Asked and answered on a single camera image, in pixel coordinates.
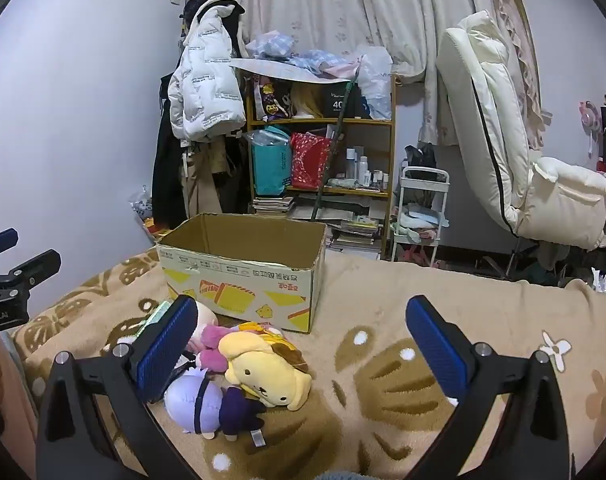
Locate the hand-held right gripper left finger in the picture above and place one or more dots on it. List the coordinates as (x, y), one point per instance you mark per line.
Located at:
(165, 350)

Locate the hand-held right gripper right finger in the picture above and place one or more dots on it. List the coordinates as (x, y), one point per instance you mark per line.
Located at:
(435, 345)

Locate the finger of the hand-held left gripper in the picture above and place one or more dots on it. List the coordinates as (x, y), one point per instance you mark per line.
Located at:
(33, 267)
(0, 242)

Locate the pink plush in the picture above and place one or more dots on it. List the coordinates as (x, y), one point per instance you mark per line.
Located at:
(213, 337)

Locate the purple-haired doll plush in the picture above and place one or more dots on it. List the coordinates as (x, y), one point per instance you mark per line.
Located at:
(188, 400)

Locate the yellow dog plush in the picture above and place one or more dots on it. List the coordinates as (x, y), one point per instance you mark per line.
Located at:
(263, 370)

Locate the printed cardboard box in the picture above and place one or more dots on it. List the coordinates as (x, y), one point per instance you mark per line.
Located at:
(243, 280)

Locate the clear bag of small items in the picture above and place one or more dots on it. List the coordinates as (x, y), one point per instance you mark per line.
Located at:
(142, 207)

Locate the stack of magazines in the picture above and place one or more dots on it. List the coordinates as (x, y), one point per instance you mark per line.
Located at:
(355, 235)

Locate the black coat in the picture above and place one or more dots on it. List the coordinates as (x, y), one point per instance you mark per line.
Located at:
(165, 185)

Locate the beige trousers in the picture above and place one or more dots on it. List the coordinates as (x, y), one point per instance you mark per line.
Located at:
(198, 185)

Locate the white trolley cart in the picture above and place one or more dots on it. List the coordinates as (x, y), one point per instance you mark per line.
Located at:
(423, 172)

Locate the stack of books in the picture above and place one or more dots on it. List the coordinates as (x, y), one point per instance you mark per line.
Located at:
(273, 205)

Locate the black bag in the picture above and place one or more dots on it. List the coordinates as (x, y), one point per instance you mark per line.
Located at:
(420, 157)

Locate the group of cosmetic bottles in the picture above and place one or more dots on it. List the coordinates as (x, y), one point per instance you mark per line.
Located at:
(363, 170)

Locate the teal bag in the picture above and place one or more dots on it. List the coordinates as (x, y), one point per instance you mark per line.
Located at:
(270, 170)

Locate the green broom stick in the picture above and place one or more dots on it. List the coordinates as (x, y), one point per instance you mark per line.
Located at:
(330, 160)

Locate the red patterned bag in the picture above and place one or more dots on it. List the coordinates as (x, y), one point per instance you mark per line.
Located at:
(308, 165)

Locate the cream padded chair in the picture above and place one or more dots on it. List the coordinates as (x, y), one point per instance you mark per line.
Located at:
(483, 110)

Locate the white puffer jacket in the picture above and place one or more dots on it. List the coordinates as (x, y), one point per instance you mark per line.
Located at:
(208, 85)

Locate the wooden shelf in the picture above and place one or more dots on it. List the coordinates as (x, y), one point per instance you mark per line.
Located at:
(303, 121)

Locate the black box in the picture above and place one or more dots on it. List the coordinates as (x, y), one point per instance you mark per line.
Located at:
(340, 100)

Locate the white plastic bag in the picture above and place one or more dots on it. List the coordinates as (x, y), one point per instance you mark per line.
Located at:
(375, 85)

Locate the purple yellow printed bag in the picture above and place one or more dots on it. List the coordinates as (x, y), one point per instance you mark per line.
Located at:
(270, 100)

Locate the pink desk fan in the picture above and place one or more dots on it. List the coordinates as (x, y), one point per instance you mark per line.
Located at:
(590, 117)

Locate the blonde wig head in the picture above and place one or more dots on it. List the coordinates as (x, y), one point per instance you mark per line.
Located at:
(308, 100)

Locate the large white board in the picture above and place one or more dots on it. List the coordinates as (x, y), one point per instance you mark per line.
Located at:
(283, 69)

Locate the pile of pastel clothes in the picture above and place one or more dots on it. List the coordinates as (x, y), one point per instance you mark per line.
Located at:
(313, 57)

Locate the floral beige curtain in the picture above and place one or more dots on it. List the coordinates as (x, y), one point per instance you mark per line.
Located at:
(358, 0)

